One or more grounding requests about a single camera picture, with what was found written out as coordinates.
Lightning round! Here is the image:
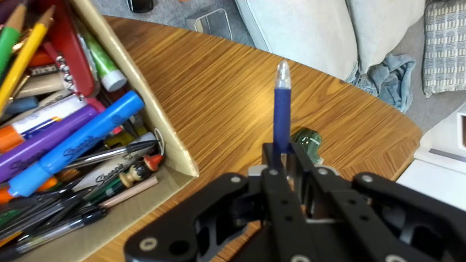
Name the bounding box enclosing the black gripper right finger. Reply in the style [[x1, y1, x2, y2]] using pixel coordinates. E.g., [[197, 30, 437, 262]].
[[290, 139, 466, 262]]

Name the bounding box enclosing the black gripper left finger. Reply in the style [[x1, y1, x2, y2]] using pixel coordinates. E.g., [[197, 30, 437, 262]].
[[123, 142, 318, 262]]

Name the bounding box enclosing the purple pen with clear cap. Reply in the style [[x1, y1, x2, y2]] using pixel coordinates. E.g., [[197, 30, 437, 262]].
[[273, 59, 295, 157]]

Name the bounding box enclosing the brown cardboard box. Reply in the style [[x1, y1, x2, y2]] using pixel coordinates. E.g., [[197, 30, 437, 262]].
[[0, 0, 202, 262]]

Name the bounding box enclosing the grey Sharpie marker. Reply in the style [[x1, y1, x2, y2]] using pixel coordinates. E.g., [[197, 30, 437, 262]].
[[72, 151, 165, 193]]

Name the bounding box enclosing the blue Sharpie marker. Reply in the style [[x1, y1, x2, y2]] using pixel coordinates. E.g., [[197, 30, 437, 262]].
[[6, 88, 148, 198]]

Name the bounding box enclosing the clear black gel pen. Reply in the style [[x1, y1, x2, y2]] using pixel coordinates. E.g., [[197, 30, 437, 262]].
[[0, 208, 110, 262]]

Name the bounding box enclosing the purple Sharpie marker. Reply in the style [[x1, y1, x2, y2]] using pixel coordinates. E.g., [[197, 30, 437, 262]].
[[0, 99, 107, 183]]

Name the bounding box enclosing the green marker with white cap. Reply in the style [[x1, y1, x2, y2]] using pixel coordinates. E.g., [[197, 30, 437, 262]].
[[78, 20, 130, 94]]

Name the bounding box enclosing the cream barrel marker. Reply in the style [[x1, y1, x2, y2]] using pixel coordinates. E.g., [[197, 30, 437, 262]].
[[14, 69, 70, 101]]

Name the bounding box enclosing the plain wooden pencil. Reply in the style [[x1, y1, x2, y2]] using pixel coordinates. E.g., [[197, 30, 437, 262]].
[[100, 174, 162, 211]]

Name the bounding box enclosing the wooden doll pencil topper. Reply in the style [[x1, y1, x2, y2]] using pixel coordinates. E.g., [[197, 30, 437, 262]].
[[119, 152, 168, 190]]

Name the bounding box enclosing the pale blue blanket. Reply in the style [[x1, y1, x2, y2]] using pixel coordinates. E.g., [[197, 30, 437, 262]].
[[357, 52, 418, 113]]

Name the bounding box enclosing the grey checkered pillow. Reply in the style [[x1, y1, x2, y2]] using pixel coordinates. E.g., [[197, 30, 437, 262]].
[[421, 0, 466, 99]]

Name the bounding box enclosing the light grey cushion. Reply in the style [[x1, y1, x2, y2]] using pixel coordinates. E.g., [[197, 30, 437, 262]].
[[235, 0, 362, 83], [346, 0, 430, 74]]

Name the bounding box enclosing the slim orange-capped glue stick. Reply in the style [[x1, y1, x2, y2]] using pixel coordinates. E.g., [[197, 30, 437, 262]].
[[0, 93, 92, 154]]

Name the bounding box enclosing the red pocket knife with corkscrew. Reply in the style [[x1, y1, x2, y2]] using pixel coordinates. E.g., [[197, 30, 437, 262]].
[[41, 0, 100, 99]]

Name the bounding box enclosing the yellow pencil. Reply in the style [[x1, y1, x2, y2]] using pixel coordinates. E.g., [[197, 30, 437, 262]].
[[0, 4, 57, 116]]

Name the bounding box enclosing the green pencil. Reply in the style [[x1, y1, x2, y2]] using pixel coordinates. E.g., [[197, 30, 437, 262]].
[[0, 1, 30, 81]]

